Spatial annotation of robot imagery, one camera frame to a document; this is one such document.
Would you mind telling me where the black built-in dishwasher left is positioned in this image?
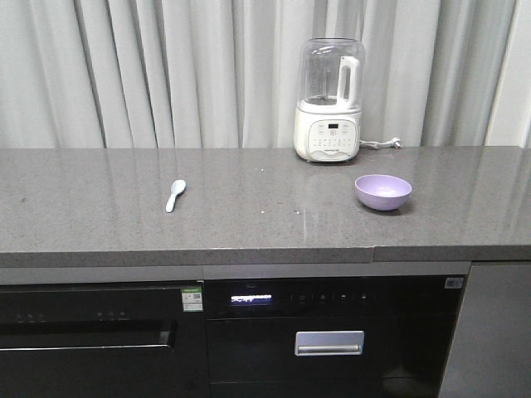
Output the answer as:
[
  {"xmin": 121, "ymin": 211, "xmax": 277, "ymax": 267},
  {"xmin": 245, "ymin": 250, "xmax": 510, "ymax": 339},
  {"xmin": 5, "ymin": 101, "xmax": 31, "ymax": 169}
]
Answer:
[{"xmin": 1, "ymin": 282, "xmax": 210, "ymax": 397}]

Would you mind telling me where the black built-in appliance with display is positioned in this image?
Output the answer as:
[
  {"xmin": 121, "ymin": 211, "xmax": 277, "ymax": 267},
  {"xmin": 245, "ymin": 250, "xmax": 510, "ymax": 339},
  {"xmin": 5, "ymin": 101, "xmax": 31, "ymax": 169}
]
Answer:
[{"xmin": 204, "ymin": 274, "xmax": 465, "ymax": 397}]

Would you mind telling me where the light blue plastic spoon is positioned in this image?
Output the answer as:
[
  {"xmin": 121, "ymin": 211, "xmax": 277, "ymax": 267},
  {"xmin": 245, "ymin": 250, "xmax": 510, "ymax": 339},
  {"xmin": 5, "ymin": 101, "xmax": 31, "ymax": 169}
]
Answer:
[{"xmin": 165, "ymin": 179, "xmax": 187, "ymax": 213}]

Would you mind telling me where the white blender with clear jar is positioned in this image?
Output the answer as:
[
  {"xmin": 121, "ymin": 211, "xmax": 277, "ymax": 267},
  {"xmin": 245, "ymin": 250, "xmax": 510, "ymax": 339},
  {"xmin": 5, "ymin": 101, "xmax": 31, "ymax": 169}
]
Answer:
[{"xmin": 293, "ymin": 37, "xmax": 365, "ymax": 163}]

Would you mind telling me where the purple plastic bowl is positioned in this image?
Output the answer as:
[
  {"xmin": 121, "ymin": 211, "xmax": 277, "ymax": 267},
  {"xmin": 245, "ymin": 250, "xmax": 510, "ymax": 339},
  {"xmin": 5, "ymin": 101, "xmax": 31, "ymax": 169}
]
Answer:
[{"xmin": 355, "ymin": 174, "xmax": 412, "ymax": 211}]

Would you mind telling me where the grey cabinet panel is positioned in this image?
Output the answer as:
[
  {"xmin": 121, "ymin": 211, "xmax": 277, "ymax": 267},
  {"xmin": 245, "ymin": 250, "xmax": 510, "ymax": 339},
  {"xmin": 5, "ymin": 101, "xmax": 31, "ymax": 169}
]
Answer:
[{"xmin": 439, "ymin": 262, "xmax": 530, "ymax": 397}]

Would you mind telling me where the green white energy label sticker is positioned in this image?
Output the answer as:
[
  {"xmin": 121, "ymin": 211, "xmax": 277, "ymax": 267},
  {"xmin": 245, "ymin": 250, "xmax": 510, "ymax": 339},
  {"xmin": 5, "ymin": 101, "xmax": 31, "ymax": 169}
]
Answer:
[{"xmin": 181, "ymin": 286, "xmax": 203, "ymax": 313}]

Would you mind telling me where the grey pleated curtain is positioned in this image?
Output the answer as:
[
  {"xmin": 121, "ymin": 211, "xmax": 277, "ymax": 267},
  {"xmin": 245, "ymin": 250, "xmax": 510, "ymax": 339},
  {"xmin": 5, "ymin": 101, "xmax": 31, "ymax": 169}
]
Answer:
[{"xmin": 1, "ymin": 1, "xmax": 530, "ymax": 148}]

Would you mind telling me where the silver recessed drawer handle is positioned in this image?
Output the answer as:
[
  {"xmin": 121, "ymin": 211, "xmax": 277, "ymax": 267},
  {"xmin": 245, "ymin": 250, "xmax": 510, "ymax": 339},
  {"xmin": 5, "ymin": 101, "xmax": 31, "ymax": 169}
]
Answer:
[{"xmin": 294, "ymin": 331, "xmax": 365, "ymax": 357}]

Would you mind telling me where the white power cord with plug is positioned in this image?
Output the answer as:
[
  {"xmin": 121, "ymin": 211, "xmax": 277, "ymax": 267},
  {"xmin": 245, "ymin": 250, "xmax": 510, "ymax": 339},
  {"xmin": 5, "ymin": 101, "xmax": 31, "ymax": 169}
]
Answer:
[{"xmin": 358, "ymin": 138, "xmax": 402, "ymax": 150}]

